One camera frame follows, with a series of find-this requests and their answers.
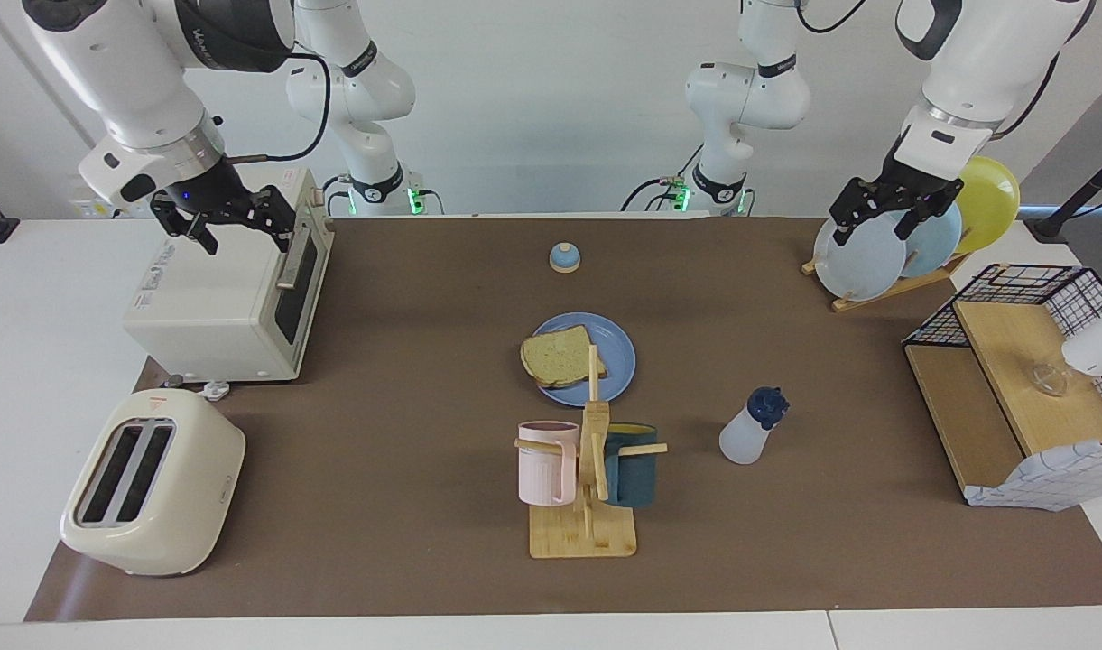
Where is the wooden plate rack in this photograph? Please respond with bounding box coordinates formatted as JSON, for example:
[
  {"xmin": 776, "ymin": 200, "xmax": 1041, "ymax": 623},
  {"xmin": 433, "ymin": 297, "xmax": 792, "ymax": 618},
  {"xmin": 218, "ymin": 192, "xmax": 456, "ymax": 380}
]
[{"xmin": 801, "ymin": 251, "xmax": 971, "ymax": 313}]

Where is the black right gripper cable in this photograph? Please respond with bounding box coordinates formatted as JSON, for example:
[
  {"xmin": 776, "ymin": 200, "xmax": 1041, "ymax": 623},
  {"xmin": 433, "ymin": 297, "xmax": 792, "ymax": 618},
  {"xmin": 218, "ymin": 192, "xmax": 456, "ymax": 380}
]
[{"xmin": 226, "ymin": 50, "xmax": 335, "ymax": 165}]

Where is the white toaster oven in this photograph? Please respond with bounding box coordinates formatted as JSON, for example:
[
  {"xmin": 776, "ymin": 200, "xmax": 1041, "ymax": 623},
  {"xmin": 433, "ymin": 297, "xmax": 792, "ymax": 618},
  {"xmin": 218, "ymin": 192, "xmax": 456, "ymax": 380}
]
[{"xmin": 122, "ymin": 167, "xmax": 335, "ymax": 383}]

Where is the white checkered cloth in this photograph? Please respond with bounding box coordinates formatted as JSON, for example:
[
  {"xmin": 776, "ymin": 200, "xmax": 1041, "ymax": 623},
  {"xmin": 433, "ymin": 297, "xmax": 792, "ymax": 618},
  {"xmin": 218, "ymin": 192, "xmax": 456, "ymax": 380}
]
[{"xmin": 964, "ymin": 440, "xmax": 1102, "ymax": 513}]

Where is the dark teal mug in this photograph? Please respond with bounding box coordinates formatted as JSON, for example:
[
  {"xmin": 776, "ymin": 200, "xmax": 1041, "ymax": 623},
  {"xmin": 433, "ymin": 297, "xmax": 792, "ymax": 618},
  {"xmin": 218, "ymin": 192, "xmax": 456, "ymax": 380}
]
[{"xmin": 602, "ymin": 422, "xmax": 658, "ymax": 508}]

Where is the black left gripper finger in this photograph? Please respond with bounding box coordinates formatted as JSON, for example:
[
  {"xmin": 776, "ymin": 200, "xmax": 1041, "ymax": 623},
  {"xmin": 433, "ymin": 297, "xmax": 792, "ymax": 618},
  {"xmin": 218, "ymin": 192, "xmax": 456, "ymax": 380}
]
[
  {"xmin": 894, "ymin": 181, "xmax": 965, "ymax": 240},
  {"xmin": 829, "ymin": 179, "xmax": 887, "ymax": 246}
]

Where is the small clear glass piece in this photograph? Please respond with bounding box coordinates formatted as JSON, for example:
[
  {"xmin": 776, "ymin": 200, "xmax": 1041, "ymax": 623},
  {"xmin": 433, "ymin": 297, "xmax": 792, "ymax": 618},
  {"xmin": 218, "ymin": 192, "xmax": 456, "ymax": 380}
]
[{"xmin": 1031, "ymin": 361, "xmax": 1070, "ymax": 398}]

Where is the wooden shelf with wire frame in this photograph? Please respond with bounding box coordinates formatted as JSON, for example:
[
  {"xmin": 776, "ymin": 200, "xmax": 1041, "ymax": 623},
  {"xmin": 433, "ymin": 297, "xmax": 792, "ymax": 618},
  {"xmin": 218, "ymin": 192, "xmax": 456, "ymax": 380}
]
[{"xmin": 903, "ymin": 264, "xmax": 1102, "ymax": 506}]

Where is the toasted bread slice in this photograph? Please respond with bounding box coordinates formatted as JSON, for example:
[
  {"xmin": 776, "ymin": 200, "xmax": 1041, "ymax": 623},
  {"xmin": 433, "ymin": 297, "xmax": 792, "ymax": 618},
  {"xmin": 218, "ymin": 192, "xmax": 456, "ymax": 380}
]
[{"xmin": 520, "ymin": 325, "xmax": 607, "ymax": 389}]

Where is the pink ribbed mug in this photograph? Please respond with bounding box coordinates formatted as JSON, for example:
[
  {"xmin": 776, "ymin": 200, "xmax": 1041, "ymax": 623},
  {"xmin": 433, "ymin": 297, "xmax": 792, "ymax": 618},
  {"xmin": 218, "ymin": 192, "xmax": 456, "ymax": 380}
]
[{"xmin": 517, "ymin": 421, "xmax": 580, "ymax": 506}]

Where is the light blue plate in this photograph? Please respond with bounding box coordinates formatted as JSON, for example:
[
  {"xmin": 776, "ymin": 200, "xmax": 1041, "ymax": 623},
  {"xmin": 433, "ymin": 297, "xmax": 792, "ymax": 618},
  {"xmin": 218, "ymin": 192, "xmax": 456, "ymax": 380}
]
[{"xmin": 898, "ymin": 203, "xmax": 963, "ymax": 278}]

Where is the yellow plate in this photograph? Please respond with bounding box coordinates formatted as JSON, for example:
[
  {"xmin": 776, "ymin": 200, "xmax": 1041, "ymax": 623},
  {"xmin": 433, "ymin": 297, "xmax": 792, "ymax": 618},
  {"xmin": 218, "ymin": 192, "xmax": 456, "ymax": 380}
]
[{"xmin": 952, "ymin": 156, "xmax": 1021, "ymax": 255}]

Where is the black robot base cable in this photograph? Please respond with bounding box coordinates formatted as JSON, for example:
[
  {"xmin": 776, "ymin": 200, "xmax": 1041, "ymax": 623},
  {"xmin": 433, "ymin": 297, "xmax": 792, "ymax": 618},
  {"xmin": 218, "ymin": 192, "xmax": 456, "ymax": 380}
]
[
  {"xmin": 320, "ymin": 174, "xmax": 445, "ymax": 218},
  {"xmin": 621, "ymin": 153, "xmax": 700, "ymax": 213}
]

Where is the periwinkle blue dinner plate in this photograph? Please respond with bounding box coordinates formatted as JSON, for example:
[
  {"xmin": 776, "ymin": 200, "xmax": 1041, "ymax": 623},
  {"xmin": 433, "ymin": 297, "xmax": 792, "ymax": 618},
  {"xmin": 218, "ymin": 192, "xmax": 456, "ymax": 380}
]
[{"xmin": 526, "ymin": 311, "xmax": 637, "ymax": 407}]

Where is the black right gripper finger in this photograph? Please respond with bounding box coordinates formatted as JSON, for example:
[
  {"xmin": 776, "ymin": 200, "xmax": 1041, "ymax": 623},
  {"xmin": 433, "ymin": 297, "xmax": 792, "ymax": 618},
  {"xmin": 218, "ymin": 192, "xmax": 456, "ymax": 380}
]
[
  {"xmin": 151, "ymin": 194, "xmax": 219, "ymax": 256},
  {"xmin": 230, "ymin": 185, "xmax": 299, "ymax": 254}
]

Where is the brown table mat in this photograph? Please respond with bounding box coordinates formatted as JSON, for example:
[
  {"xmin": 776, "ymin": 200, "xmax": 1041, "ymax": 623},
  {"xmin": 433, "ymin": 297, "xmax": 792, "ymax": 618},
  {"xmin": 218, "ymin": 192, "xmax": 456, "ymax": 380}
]
[{"xmin": 25, "ymin": 217, "xmax": 1102, "ymax": 622}]

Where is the pale grey plate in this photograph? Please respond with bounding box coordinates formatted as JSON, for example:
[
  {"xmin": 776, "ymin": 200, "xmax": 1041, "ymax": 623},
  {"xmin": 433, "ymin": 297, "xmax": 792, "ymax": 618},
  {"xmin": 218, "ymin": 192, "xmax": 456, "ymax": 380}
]
[{"xmin": 814, "ymin": 212, "xmax": 907, "ymax": 302}]

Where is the wooden mug tree stand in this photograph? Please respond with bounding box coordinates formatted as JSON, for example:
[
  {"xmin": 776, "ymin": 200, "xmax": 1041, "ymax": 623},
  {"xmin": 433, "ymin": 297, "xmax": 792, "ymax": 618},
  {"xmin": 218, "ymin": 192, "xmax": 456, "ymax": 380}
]
[{"xmin": 514, "ymin": 345, "xmax": 669, "ymax": 559}]

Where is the cream two-slot toaster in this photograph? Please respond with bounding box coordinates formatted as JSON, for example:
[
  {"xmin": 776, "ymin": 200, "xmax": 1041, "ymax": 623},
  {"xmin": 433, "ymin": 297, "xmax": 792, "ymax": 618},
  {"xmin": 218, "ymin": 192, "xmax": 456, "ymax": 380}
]
[{"xmin": 60, "ymin": 388, "xmax": 246, "ymax": 577}]

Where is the translucent squeeze bottle navy cap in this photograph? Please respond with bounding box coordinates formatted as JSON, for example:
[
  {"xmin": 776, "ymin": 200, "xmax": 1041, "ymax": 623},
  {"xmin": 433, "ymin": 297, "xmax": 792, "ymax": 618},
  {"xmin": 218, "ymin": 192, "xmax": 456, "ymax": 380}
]
[{"xmin": 719, "ymin": 386, "xmax": 791, "ymax": 466}]

